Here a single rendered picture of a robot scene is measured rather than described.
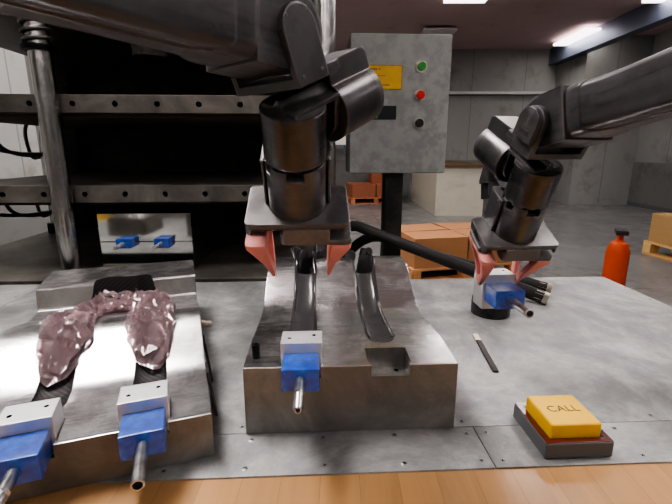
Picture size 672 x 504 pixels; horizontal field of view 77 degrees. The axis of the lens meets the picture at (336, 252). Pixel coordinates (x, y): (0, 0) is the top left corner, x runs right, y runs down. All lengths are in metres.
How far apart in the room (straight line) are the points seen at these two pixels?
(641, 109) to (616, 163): 10.35
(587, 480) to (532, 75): 10.94
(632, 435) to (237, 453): 0.48
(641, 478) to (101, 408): 0.60
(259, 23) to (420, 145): 1.08
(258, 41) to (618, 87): 0.33
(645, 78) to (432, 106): 0.95
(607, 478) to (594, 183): 10.14
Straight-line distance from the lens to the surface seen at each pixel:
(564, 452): 0.59
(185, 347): 0.65
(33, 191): 1.51
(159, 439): 0.50
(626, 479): 0.60
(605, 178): 10.74
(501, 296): 0.65
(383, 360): 0.58
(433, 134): 1.38
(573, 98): 0.52
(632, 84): 0.49
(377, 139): 1.34
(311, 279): 0.77
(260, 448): 0.56
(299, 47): 0.35
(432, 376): 0.55
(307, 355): 0.52
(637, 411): 0.73
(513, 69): 11.19
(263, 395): 0.55
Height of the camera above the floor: 1.14
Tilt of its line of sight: 14 degrees down
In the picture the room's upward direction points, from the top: straight up
